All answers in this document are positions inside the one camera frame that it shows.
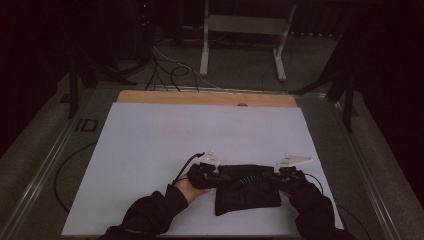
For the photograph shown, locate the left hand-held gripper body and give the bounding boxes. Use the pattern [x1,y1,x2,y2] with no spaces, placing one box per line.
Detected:
[185,151,224,191]

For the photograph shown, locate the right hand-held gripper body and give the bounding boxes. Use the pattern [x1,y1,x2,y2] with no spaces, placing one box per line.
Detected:
[272,153,315,195]

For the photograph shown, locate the person's right hand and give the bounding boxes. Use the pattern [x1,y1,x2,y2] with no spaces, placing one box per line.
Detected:
[278,181,312,202]

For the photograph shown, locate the person's left hand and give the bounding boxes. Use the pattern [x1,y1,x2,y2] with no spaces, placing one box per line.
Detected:
[173,174,213,205]

